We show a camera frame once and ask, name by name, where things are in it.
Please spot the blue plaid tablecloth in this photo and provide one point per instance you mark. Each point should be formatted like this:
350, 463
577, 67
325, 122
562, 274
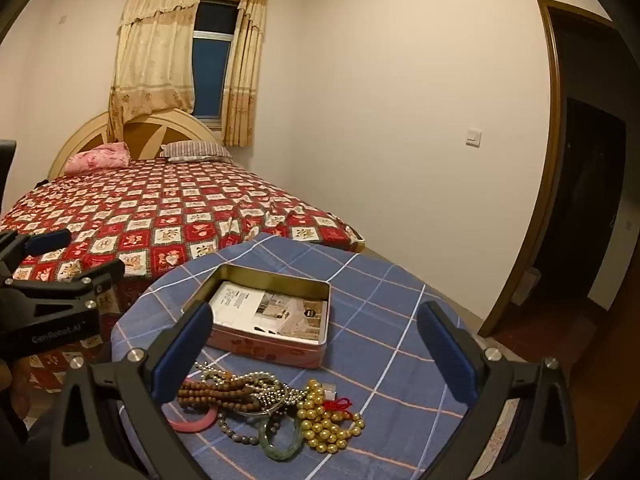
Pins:
390, 310

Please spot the striped pillow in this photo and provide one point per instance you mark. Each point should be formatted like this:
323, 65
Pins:
195, 151

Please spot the pink metal tin box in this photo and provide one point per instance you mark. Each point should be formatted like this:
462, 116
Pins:
260, 352

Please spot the cream wooden headboard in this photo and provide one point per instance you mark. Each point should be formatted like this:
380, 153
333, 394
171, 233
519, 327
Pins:
145, 135

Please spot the brown wooden door frame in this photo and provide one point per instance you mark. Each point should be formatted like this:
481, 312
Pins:
555, 85

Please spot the pink bangle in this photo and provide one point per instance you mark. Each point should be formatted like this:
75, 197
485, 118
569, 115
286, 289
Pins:
192, 426

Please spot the narrow beige floral curtain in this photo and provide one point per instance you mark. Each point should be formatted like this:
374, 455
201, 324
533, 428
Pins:
245, 70

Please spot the white box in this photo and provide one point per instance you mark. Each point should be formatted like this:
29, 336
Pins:
526, 287

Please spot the wide beige floral curtain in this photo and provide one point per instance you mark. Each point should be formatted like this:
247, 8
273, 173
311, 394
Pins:
155, 60

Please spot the green jade bangle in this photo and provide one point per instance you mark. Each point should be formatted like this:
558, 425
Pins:
280, 455

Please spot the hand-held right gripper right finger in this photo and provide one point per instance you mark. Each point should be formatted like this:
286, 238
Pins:
450, 355

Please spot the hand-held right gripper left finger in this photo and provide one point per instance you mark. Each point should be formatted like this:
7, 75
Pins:
182, 355

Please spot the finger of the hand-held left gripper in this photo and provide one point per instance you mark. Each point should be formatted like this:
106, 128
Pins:
75, 282
47, 241

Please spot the bed with red checked bedspread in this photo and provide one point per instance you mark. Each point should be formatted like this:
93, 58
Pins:
175, 200

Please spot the pink floral pillow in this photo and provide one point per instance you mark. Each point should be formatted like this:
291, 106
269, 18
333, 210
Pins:
97, 160

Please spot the white light switch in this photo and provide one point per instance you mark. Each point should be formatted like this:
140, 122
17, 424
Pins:
473, 137

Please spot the window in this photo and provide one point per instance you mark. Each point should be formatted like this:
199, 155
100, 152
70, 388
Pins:
212, 70

